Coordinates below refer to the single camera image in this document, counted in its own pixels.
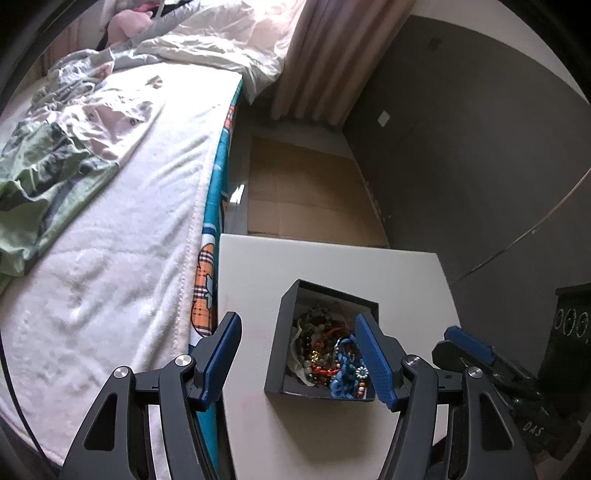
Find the white side table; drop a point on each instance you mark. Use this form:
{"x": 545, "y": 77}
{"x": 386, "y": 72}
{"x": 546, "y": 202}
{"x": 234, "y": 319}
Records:
{"x": 297, "y": 400}

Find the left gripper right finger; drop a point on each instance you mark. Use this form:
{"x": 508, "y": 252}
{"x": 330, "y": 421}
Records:
{"x": 383, "y": 357}

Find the black jewelry box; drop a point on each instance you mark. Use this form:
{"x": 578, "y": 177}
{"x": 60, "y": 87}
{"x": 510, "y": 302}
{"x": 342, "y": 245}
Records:
{"x": 315, "y": 354}

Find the flattened cardboard sheet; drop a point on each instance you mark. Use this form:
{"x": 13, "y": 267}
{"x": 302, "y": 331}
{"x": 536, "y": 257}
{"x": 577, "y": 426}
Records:
{"x": 301, "y": 194}

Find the green patterned quilt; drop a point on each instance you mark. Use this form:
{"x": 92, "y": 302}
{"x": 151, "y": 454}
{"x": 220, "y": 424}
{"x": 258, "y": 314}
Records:
{"x": 81, "y": 128}

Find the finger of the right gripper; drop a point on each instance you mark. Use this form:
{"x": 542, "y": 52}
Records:
{"x": 469, "y": 344}

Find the white pillow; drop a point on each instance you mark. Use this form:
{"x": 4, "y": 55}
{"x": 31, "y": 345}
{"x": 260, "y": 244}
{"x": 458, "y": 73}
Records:
{"x": 251, "y": 38}

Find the teal cartoon bed sheet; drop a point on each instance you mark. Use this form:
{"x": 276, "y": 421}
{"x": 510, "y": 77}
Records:
{"x": 203, "y": 313}

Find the pink plush toy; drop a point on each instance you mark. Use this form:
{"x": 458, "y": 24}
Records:
{"x": 126, "y": 24}

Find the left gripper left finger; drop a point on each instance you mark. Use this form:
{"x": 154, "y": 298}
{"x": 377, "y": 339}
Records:
{"x": 213, "y": 357}

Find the pink beige curtain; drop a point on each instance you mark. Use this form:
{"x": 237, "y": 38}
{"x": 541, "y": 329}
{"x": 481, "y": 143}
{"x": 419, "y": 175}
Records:
{"x": 334, "y": 51}

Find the white wall socket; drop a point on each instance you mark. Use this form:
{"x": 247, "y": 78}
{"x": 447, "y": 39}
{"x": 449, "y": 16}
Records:
{"x": 383, "y": 119}

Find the bed with white blanket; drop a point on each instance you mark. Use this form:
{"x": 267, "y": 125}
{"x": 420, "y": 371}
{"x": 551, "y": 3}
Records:
{"x": 116, "y": 286}

